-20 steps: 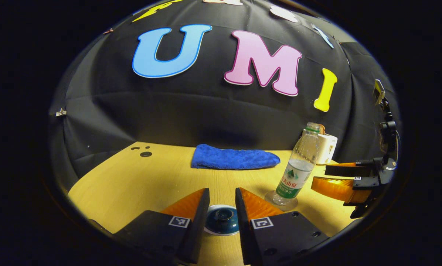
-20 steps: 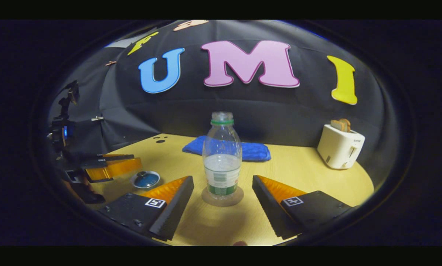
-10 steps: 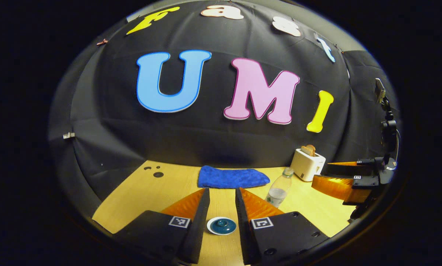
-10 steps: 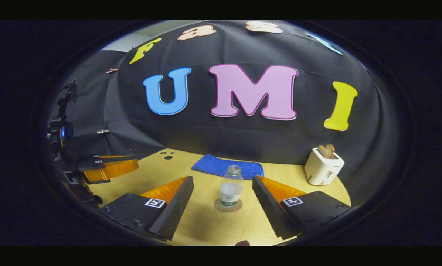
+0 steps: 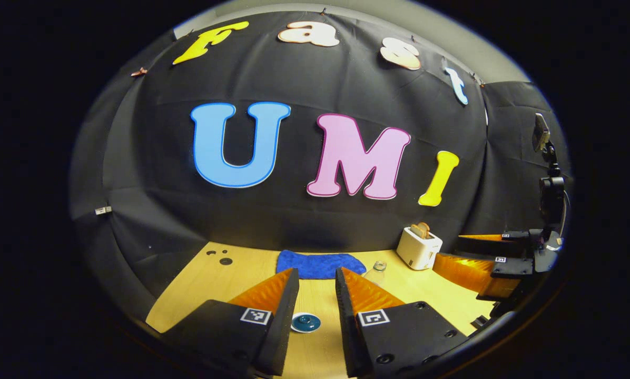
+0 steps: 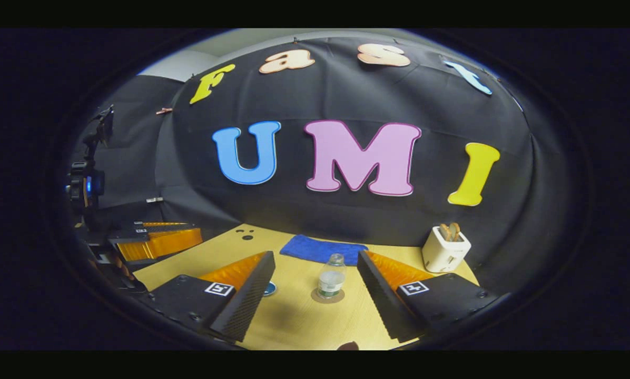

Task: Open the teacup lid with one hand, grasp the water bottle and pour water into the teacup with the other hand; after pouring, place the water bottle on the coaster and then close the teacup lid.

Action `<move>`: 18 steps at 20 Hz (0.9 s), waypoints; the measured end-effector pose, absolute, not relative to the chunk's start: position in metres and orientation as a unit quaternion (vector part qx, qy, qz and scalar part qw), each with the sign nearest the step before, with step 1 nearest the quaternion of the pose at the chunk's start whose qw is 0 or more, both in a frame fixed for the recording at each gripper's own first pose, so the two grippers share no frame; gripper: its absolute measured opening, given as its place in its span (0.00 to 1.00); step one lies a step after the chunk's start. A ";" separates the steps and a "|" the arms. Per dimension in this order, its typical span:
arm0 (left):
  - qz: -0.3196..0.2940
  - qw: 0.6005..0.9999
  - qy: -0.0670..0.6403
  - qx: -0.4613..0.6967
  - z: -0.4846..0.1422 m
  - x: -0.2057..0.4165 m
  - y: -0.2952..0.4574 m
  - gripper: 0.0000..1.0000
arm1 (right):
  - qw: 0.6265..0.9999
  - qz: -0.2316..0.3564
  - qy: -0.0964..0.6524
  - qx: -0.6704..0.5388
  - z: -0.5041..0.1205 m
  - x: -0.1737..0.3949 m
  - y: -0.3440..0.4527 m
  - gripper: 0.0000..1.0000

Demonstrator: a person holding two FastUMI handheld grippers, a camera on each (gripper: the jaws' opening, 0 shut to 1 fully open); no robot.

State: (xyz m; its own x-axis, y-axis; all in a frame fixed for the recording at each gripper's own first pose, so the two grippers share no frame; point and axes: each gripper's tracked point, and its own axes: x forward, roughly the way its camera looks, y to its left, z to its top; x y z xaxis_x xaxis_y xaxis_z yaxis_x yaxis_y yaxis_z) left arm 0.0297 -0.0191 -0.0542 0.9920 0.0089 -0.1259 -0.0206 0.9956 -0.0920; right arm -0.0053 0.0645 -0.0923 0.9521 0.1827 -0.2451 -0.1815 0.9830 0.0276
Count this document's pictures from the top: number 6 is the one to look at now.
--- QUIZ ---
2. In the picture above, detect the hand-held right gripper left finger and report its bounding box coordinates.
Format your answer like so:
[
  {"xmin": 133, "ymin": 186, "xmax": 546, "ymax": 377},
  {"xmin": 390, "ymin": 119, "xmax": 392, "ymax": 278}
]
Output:
[{"xmin": 146, "ymin": 251, "xmax": 277, "ymax": 343}]

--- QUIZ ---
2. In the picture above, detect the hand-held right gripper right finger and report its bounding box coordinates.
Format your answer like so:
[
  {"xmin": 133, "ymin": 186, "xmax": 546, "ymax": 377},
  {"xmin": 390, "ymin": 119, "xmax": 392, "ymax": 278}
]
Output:
[{"xmin": 357, "ymin": 250, "xmax": 498, "ymax": 343}]

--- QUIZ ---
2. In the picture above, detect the clear plastic water bottle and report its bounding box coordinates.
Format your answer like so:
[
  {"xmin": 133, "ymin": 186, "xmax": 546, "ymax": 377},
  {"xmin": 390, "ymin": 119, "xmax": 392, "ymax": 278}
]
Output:
[{"xmin": 317, "ymin": 253, "xmax": 347, "ymax": 300}]

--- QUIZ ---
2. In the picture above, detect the round brown coaster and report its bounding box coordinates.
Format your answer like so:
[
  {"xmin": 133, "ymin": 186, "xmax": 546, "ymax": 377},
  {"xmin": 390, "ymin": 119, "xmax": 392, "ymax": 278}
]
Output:
[{"xmin": 311, "ymin": 287, "xmax": 346, "ymax": 304}]

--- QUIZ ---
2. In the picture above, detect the blue towel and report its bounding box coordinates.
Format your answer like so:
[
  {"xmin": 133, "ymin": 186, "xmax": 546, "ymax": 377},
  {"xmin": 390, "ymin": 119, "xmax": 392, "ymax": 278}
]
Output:
[{"xmin": 280, "ymin": 234, "xmax": 369, "ymax": 266}]

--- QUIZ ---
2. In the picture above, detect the white toaster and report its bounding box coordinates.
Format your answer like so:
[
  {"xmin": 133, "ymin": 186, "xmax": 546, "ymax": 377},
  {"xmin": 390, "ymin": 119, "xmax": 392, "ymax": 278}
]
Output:
[{"xmin": 422, "ymin": 226, "xmax": 472, "ymax": 273}]

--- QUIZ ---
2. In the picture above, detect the black backdrop cloth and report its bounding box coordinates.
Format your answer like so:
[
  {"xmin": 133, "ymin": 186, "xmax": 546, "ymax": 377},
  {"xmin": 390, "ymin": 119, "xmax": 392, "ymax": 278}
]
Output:
[{"xmin": 73, "ymin": 37, "xmax": 563, "ymax": 295}]

